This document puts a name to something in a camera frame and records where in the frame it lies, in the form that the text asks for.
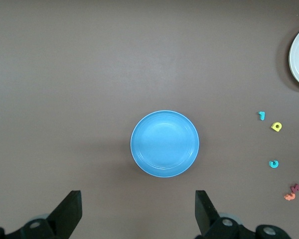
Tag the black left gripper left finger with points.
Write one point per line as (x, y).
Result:
(64, 219)

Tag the teal foam number one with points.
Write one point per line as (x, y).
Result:
(262, 115)

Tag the teal foam letter c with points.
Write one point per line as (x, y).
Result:
(272, 165)

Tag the yellow foam letter d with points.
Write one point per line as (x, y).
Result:
(274, 126)

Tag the maroon foam letter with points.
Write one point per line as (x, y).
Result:
(295, 187)

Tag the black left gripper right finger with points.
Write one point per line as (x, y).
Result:
(209, 224)

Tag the brown table cover sheet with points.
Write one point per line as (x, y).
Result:
(64, 74)

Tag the blue plate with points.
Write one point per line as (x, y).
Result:
(164, 144)

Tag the orange foam letter t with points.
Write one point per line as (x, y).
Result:
(289, 197)

